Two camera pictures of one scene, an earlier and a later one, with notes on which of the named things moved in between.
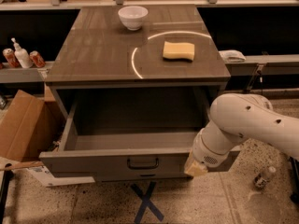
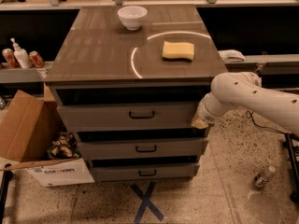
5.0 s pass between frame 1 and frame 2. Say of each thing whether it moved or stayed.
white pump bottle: stayed
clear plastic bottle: stayed
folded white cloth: stayed
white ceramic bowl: stayed
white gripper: moved
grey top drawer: moved
